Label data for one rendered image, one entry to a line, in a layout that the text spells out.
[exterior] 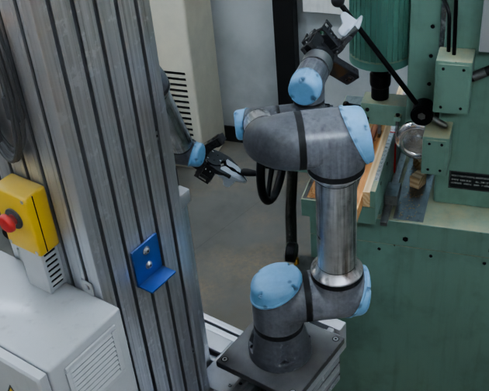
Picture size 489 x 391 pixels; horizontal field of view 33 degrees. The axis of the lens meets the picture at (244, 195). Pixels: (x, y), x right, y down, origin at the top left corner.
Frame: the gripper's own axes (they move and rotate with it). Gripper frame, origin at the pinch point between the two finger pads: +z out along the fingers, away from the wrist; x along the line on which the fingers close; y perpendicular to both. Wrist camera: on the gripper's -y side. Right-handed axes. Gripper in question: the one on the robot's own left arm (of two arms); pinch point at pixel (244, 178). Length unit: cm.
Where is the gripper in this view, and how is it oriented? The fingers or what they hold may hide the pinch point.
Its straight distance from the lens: 254.5
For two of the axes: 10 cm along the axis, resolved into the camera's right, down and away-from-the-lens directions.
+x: -3.5, 5.3, -7.7
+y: -4.0, 6.7, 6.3
